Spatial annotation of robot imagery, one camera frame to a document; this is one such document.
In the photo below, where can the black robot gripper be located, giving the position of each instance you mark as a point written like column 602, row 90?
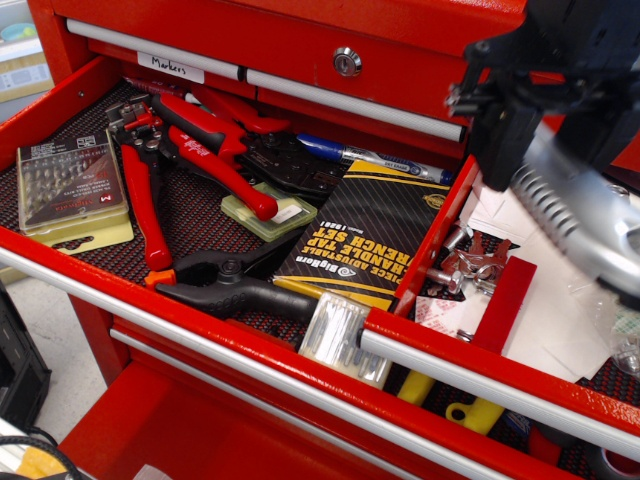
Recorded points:
column 572, row 59

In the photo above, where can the small yellow plastic case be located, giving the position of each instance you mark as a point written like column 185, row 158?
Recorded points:
column 293, row 213

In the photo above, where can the drill bit set case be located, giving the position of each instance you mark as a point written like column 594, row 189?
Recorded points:
column 71, row 195

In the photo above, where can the silver cabinet lock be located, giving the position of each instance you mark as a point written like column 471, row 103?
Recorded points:
column 346, row 62

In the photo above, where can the red wire stripper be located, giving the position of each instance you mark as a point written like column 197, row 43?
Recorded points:
column 139, row 132

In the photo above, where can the clear bit set case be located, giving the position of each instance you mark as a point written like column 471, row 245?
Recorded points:
column 333, row 340

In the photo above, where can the white markers label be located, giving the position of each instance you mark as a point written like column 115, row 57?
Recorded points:
column 171, row 67

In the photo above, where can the red black crimping pliers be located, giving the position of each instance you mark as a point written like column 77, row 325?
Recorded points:
column 226, row 134

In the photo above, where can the black spring clamp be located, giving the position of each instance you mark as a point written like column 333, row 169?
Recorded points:
column 221, row 283

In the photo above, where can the yellow handled tool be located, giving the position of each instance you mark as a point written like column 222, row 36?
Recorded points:
column 480, row 416

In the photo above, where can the silver box cutter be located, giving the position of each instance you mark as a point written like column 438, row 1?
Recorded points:
column 593, row 226

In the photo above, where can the clear plastic bag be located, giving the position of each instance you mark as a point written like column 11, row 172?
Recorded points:
column 616, row 325

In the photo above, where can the red flat strip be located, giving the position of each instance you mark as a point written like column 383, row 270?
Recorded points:
column 502, row 310

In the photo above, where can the red marker pen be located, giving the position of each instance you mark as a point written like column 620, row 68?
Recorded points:
column 157, row 87

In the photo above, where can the blue dry erase marker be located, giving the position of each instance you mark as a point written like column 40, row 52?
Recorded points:
column 345, row 154

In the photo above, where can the red right drawer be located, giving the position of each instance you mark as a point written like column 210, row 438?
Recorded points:
column 596, row 418

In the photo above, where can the black crate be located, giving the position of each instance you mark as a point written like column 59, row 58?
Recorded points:
column 25, row 377

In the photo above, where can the red drawer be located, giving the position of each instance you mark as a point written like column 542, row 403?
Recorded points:
column 203, row 399
column 596, row 418

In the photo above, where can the red left drawer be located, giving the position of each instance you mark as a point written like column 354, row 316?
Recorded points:
column 203, row 399

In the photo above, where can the black yellow tap wrench box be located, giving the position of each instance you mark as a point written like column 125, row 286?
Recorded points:
column 364, row 237

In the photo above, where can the white paper manual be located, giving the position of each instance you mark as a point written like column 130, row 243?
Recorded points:
column 549, row 333

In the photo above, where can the red tool cabinet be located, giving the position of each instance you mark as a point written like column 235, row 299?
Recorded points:
column 279, row 55

